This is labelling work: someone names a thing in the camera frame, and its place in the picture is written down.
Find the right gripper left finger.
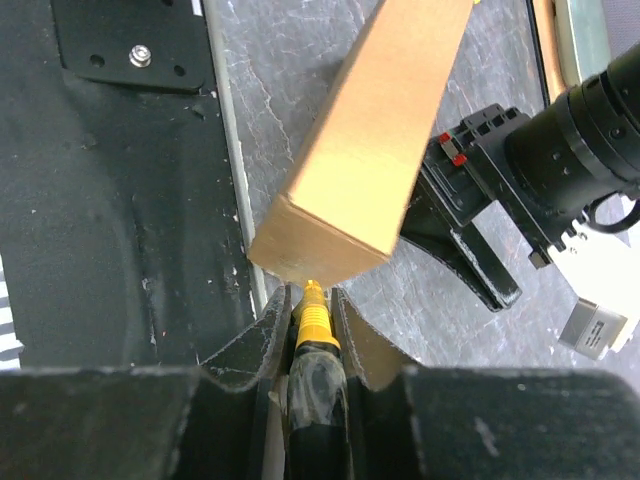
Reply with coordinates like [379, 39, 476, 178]
[1, 286, 292, 479]

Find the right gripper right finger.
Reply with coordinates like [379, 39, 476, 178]
[330, 288, 639, 479]

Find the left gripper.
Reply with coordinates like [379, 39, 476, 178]
[400, 103, 590, 312]

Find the brown cardboard express box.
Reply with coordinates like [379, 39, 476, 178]
[248, 1, 473, 287]

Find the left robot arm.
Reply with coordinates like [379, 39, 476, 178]
[400, 48, 639, 311]

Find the light green tray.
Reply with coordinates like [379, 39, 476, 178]
[553, 0, 639, 86]

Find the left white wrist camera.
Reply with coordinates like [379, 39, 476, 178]
[548, 221, 639, 360]

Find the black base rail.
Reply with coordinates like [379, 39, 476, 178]
[1, 1, 256, 370]

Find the black wire wooden shelf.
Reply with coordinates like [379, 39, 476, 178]
[525, 0, 567, 106]

